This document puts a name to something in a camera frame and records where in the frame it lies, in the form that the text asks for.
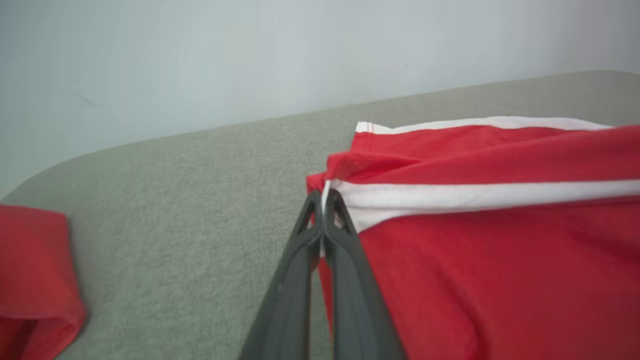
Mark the red shorts with white stripe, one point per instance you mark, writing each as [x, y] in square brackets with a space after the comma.
[475, 280]

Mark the red Bulls 23 jersey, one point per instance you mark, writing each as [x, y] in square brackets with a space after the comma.
[35, 280]

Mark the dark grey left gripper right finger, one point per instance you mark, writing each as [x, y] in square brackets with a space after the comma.
[357, 300]

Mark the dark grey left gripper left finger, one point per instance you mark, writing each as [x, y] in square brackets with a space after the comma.
[287, 300]

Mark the grey fabric sofa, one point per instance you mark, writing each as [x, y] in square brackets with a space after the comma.
[200, 225]

